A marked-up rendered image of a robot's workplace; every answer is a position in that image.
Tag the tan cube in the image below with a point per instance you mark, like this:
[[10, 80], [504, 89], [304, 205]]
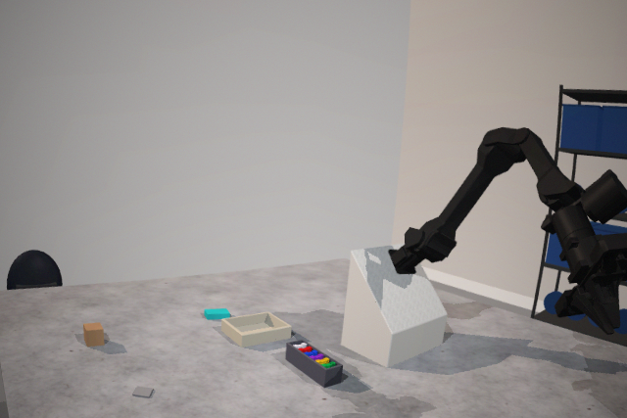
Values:
[[93, 334]]

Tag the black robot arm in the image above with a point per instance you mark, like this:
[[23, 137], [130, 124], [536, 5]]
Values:
[[499, 150]]

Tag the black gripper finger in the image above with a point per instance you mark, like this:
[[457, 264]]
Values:
[[603, 287], [586, 304]]

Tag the teal rectangular block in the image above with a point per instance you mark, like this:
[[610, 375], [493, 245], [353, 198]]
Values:
[[217, 313]]

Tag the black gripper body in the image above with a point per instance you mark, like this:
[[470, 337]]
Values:
[[587, 254]]

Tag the beige open-top tray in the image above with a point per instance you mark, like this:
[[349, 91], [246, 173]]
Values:
[[255, 329]]

